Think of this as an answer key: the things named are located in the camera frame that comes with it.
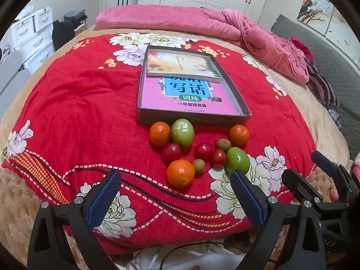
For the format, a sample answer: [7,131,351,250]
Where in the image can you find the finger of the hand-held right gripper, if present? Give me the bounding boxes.
[281,168,351,213]
[311,150,360,203]

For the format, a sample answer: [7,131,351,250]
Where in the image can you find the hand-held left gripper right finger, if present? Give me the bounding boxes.
[230,169,328,270]

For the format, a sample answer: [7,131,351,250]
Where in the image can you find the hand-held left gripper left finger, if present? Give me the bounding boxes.
[27,169,122,270]

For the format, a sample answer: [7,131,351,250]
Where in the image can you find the green jujube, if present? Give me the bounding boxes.
[226,147,250,175]
[170,118,195,150]

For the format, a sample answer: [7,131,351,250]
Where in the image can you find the red cherry tomato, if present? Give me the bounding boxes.
[161,143,182,164]
[194,143,212,160]
[209,149,227,168]

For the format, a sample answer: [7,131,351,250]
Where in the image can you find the small brown-green kiwi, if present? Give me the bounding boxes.
[215,138,232,152]
[192,159,206,176]

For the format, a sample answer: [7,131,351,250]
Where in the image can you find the orange mandarin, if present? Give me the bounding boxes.
[229,124,250,147]
[166,159,196,189]
[149,121,171,147]

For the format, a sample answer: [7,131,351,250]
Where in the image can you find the grey shallow cardboard box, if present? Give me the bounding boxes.
[137,45,252,126]

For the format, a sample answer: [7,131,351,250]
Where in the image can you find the pink cloth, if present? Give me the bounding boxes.
[351,152,360,180]

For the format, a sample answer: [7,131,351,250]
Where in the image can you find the grey patterned cloth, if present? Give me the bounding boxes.
[328,108,342,130]

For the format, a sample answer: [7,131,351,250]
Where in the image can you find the striped pillow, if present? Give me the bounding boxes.
[305,60,341,107]

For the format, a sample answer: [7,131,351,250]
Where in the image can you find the red floral blanket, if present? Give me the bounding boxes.
[1,32,318,249]

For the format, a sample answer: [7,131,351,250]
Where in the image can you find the pink workbook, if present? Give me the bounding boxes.
[141,75,243,116]

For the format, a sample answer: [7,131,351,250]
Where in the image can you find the red cloth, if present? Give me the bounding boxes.
[287,37,313,62]

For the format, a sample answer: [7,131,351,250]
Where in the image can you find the sunflower cover book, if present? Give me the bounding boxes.
[146,49,223,83]

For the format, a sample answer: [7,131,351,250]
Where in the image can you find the black bag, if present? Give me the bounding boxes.
[52,20,76,51]

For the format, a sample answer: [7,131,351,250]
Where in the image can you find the white drawer cabinet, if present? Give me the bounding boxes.
[10,7,55,74]

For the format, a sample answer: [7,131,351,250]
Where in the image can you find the folded dark clothes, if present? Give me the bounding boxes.
[63,11,88,31]

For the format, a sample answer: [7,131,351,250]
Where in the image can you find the pink duvet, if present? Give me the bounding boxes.
[94,5,310,83]

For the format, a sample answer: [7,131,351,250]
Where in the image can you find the black cable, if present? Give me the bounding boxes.
[166,241,249,261]

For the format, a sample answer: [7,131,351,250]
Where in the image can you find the floral wall painting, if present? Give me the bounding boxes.
[297,0,360,62]

